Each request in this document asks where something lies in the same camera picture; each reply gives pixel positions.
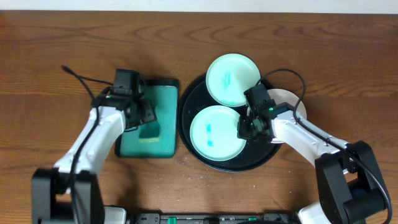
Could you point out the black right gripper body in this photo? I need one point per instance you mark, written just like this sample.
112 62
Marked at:
247 130

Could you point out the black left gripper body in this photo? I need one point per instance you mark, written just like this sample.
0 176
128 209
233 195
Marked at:
144 112

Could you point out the green yellow scrub sponge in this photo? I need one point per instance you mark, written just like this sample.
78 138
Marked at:
150 132

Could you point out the white pink plate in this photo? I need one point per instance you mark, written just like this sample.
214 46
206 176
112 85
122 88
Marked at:
281 96

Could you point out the mint green plate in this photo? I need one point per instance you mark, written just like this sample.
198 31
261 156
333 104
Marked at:
229 76
214 133

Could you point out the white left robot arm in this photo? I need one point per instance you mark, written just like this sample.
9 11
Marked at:
69 192

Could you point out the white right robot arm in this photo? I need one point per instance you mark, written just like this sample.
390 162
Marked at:
349 181

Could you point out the round black serving tray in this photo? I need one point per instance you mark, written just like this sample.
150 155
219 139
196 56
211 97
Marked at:
196 98

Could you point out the black rectangular soapy water tray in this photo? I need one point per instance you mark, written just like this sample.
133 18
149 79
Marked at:
163 94

